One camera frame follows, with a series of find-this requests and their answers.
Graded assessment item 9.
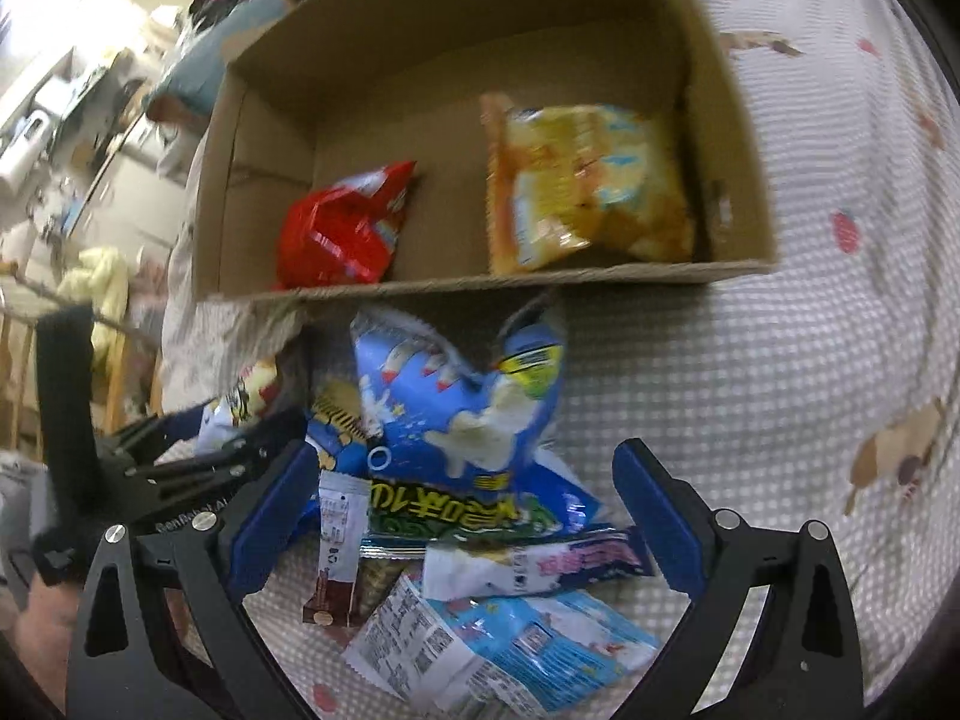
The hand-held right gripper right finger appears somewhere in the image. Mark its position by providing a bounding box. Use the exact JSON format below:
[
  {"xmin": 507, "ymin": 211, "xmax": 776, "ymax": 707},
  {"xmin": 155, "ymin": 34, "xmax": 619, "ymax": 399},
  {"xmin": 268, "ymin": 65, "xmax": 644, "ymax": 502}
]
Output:
[{"xmin": 611, "ymin": 437, "xmax": 867, "ymax": 720}]

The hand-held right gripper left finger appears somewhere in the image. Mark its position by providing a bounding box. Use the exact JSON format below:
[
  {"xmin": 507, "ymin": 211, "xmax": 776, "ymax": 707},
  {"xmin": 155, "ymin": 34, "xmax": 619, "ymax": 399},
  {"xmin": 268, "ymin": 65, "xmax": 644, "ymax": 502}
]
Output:
[{"xmin": 66, "ymin": 439, "xmax": 323, "ymax": 720}]

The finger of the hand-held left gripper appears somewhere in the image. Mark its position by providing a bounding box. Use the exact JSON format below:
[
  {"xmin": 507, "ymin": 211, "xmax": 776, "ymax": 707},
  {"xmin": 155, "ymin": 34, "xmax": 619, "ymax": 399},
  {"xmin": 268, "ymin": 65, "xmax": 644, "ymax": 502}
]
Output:
[
  {"xmin": 101, "ymin": 405, "xmax": 218, "ymax": 466},
  {"xmin": 131, "ymin": 409, "xmax": 305, "ymax": 500}
]

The yellow cartoon snack packet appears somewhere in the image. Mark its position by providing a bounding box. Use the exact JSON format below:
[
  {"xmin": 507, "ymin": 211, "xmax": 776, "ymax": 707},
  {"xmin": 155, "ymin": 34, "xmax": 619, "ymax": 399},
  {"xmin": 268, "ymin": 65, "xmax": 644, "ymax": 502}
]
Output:
[{"xmin": 196, "ymin": 360, "xmax": 282, "ymax": 451}]

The white brown snack bar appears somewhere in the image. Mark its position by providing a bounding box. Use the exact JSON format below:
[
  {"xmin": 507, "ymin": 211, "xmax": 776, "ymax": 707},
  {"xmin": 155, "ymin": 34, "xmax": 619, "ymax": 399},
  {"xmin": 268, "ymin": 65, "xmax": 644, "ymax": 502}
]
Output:
[{"xmin": 302, "ymin": 471, "xmax": 372, "ymax": 627}]

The blue yellow chip bag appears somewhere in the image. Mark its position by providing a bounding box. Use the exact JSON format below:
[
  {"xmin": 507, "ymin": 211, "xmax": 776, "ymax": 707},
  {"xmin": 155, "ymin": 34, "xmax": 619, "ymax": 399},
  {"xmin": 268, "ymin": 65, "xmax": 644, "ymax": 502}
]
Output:
[{"xmin": 304, "ymin": 379, "xmax": 376, "ymax": 481}]

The brown wafer packet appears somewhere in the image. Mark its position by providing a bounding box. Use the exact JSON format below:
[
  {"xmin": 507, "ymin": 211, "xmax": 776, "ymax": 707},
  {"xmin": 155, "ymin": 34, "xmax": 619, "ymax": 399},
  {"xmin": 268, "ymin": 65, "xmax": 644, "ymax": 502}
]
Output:
[{"xmin": 358, "ymin": 540, "xmax": 432, "ymax": 620}]

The white pink snack packet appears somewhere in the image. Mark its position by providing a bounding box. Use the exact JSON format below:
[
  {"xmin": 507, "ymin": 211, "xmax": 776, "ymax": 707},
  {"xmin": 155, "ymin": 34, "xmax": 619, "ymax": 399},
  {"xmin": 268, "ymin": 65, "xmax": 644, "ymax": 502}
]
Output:
[{"xmin": 421, "ymin": 527, "xmax": 657, "ymax": 601}]

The light blue snack packet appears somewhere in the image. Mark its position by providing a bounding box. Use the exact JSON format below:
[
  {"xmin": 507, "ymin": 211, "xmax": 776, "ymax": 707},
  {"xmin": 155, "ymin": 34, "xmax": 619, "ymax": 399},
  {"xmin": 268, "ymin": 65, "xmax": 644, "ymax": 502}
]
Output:
[{"xmin": 343, "ymin": 574, "xmax": 661, "ymax": 717}]

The large blue snack bag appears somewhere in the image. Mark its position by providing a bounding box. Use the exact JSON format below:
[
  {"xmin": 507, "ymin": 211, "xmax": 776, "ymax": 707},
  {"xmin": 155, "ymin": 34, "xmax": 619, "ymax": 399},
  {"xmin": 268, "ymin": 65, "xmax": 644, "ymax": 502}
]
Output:
[{"xmin": 351, "ymin": 296, "xmax": 605, "ymax": 541}]

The red snack packet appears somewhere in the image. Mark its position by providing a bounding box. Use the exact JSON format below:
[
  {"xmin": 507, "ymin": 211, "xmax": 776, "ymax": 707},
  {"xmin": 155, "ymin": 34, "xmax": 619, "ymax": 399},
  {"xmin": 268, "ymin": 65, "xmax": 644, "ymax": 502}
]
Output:
[{"xmin": 276, "ymin": 160, "xmax": 418, "ymax": 290}]

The brown cardboard box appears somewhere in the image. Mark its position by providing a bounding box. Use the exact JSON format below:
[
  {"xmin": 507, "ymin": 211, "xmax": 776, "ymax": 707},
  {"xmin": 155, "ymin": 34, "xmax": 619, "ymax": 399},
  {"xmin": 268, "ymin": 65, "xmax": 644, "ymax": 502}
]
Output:
[{"xmin": 191, "ymin": 0, "xmax": 781, "ymax": 308}]

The person's left hand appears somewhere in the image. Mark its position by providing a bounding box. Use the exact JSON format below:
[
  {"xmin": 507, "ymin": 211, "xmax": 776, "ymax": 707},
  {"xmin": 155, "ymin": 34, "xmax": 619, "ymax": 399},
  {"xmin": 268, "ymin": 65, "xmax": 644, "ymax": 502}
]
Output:
[{"xmin": 11, "ymin": 577, "xmax": 80, "ymax": 672}]

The yellow cloth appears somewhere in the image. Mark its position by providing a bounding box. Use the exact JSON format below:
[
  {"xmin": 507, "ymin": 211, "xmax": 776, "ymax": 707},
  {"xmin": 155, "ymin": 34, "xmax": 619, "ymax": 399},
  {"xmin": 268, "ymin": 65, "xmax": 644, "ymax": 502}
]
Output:
[{"xmin": 56, "ymin": 246, "xmax": 132, "ymax": 323}]

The printed checked blanket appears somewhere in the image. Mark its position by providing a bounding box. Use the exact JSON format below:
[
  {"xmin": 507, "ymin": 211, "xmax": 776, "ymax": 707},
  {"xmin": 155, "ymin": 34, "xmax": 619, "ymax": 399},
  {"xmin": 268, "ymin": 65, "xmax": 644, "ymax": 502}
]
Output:
[{"xmin": 161, "ymin": 0, "xmax": 960, "ymax": 720}]

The white appliance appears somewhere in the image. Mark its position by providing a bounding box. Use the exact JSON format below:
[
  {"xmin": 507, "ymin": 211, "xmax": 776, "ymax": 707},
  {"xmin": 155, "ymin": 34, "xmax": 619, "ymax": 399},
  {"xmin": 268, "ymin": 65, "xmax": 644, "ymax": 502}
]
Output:
[{"xmin": 0, "ymin": 109, "xmax": 53, "ymax": 192}]

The teal pillow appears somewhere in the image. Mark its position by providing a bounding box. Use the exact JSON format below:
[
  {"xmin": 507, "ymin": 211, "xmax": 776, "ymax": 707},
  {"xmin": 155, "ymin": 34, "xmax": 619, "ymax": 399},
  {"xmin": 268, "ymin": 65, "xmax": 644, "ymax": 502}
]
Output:
[{"xmin": 146, "ymin": 0, "xmax": 290, "ymax": 117}]

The wooden frame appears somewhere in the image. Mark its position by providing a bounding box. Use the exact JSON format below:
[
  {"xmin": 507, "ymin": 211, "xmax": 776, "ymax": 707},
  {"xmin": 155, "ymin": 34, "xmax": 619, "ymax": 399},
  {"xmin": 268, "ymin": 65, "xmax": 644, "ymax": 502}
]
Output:
[{"xmin": 0, "ymin": 292, "xmax": 46, "ymax": 458}]

